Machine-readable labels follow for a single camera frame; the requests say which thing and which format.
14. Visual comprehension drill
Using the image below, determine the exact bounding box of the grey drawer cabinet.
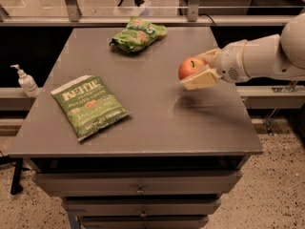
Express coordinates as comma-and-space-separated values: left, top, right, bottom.
10, 27, 262, 229

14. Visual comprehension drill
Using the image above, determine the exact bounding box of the bottom grey drawer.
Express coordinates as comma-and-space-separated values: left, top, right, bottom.
81, 217, 208, 229

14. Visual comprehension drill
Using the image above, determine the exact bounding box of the green Kettle jalapeno chip bag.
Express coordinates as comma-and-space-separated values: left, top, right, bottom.
51, 75, 130, 141

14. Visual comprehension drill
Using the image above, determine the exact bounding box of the black cable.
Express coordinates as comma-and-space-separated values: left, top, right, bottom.
199, 12, 218, 29

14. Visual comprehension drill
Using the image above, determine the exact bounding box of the green rice chip bag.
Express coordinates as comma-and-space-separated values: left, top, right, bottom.
110, 16, 167, 52

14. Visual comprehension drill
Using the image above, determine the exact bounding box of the middle grey drawer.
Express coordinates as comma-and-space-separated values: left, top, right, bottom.
62, 198, 220, 217

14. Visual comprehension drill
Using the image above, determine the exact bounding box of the metal railing frame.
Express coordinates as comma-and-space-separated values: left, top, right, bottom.
0, 0, 304, 27

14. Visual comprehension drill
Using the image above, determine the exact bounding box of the black stand leg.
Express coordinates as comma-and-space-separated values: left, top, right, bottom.
0, 156, 23, 195

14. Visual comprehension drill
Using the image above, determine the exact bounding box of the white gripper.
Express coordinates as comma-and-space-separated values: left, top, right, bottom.
180, 40, 250, 90

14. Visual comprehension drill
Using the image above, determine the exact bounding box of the red apple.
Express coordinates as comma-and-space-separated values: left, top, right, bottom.
178, 57, 206, 80

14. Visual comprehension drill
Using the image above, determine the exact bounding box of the grey drawer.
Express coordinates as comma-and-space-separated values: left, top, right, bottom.
81, 217, 208, 229
33, 171, 241, 198
62, 198, 220, 217

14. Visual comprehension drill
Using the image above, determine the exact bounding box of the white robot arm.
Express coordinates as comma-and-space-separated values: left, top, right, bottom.
178, 13, 305, 90

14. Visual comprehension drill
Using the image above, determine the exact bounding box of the top grey drawer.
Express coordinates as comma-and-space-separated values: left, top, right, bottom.
33, 171, 241, 198

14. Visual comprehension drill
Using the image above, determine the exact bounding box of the white pump sanitizer bottle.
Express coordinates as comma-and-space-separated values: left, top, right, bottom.
11, 64, 39, 97

